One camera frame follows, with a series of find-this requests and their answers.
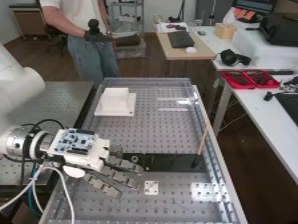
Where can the wooden desk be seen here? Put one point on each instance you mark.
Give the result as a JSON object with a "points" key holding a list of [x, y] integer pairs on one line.
{"points": [[187, 56]]}

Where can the thin stick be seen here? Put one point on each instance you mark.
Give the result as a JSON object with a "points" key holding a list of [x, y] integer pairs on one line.
{"points": [[205, 135]]}

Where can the wooden cabinet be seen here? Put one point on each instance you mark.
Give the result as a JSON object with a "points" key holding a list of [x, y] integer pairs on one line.
{"points": [[27, 21]]}

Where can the light wooden block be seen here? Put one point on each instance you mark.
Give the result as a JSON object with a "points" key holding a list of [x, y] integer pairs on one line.
{"points": [[225, 31]]}

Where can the small white square block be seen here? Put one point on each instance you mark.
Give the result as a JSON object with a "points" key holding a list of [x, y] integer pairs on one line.
{"points": [[151, 187]]}

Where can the small white box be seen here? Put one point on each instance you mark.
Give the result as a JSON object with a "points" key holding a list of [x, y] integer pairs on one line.
{"points": [[116, 101]]}

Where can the white mouse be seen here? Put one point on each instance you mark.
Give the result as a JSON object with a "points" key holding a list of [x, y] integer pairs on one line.
{"points": [[191, 50]]}

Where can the black handheld controller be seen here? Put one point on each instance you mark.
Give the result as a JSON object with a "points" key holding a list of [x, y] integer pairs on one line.
{"points": [[94, 25]]}

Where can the black plate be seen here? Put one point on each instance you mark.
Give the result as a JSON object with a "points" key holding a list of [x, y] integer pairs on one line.
{"points": [[168, 163]]}

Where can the red tray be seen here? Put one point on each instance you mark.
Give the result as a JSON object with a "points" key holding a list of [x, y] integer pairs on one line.
{"points": [[264, 78], [239, 80]]}

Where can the metal shelf unit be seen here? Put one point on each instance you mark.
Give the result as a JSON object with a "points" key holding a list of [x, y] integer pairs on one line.
{"points": [[127, 15]]}

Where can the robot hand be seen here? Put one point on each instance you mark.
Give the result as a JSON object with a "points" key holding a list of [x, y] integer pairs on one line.
{"points": [[84, 150]]}

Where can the person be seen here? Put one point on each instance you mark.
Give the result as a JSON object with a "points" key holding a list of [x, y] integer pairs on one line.
{"points": [[87, 50]]}

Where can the black keyboard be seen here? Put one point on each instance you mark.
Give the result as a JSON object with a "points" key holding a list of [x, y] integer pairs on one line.
{"points": [[180, 39], [289, 106]]}

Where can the black headphones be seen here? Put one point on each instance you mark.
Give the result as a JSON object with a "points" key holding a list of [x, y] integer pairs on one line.
{"points": [[233, 57]]}

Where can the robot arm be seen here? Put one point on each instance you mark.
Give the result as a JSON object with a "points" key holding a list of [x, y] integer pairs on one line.
{"points": [[18, 83]]}

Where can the white desk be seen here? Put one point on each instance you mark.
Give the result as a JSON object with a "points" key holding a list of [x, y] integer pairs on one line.
{"points": [[253, 53], [261, 126]]}

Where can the black case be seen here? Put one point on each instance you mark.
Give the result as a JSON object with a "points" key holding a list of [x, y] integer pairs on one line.
{"points": [[280, 31]]}

